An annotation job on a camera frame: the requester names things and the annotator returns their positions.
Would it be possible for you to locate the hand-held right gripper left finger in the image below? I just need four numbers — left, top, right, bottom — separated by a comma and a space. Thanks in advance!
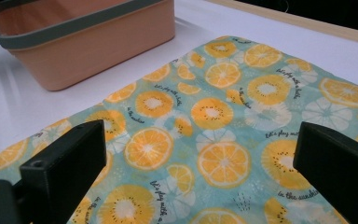
19, 119, 107, 224

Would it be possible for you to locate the pink basket with grey rim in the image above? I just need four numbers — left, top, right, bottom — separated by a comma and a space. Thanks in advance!
0, 0, 176, 92

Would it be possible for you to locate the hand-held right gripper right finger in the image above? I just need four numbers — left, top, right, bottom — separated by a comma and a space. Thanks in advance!
293, 120, 358, 224

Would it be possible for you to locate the lemon print teal cloth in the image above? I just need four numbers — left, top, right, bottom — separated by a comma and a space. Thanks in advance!
0, 35, 358, 224

